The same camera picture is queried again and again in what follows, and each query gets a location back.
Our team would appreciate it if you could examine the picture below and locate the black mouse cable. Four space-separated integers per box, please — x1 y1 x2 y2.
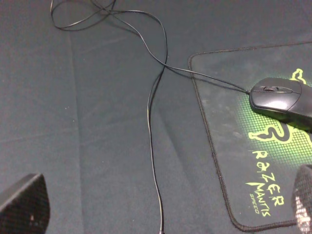
50 0 251 234

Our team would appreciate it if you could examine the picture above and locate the black tablecloth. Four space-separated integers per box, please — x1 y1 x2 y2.
0 0 312 234

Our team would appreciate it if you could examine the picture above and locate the black green razer mousepad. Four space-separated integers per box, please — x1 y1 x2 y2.
188 42 312 232

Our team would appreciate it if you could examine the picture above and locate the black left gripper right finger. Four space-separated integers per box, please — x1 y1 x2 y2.
292 164 312 234

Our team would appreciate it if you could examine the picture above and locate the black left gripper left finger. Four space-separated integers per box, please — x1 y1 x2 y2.
0 173 51 234

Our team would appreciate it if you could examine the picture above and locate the black computer mouse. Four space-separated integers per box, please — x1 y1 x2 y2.
249 78 312 132

